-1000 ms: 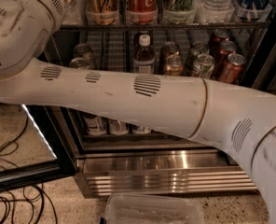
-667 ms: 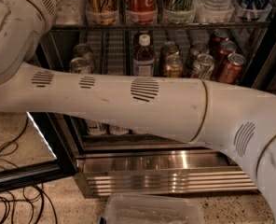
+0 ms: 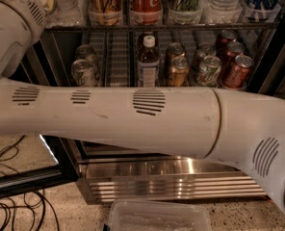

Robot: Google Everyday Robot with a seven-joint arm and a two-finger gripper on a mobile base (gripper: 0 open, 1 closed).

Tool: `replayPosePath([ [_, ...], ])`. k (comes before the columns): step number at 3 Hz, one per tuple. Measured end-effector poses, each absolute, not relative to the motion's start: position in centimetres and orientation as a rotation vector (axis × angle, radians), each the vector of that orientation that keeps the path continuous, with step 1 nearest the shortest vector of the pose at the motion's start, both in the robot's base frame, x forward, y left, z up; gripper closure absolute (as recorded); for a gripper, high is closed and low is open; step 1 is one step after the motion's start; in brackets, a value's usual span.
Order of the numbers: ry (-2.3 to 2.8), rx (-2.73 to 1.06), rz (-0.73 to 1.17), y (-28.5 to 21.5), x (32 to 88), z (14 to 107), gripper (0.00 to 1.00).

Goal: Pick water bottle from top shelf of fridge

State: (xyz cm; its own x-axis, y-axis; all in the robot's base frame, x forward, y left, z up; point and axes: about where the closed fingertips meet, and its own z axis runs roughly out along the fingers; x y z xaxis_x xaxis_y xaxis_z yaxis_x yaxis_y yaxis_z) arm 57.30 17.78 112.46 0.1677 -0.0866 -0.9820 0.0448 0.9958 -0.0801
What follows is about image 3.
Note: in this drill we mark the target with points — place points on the blue labelled bottle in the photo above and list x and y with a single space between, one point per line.
260 10

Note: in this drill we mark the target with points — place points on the gold tall can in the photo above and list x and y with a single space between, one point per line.
105 12

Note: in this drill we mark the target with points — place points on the green can behind left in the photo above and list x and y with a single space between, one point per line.
87 52

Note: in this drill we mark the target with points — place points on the red coca-cola bottle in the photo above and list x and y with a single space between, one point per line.
146 12

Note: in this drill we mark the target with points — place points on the clear water bottle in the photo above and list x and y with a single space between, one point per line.
221 11
67 13

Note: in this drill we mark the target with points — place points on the open glass fridge door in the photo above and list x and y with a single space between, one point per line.
64 170

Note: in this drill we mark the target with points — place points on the stainless steel fridge grille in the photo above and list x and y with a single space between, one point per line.
159 177

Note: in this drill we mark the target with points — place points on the green 7up can front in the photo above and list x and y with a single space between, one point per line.
83 73

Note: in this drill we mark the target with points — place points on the brown tea bottle white cap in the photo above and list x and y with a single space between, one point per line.
148 63

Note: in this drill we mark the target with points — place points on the empty white shelf glide tray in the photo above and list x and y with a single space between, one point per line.
117 62

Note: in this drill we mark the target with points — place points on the red can back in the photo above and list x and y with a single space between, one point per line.
224 37

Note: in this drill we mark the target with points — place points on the clear plastic container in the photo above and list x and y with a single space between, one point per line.
140 215

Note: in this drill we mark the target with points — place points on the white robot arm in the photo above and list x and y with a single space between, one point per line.
239 129

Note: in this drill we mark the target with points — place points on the gold can behind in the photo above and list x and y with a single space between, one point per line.
175 49

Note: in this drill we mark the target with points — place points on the green tall can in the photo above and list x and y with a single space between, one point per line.
184 11

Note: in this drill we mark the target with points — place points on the red can front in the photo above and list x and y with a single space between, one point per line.
238 71

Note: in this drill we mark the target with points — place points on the red can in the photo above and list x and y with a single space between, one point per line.
228 53
224 37
238 71

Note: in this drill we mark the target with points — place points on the gold can front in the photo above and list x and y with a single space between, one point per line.
177 72

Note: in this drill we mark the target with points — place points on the white green can front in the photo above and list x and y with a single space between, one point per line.
208 71

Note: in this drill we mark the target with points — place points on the red can middle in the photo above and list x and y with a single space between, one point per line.
228 53

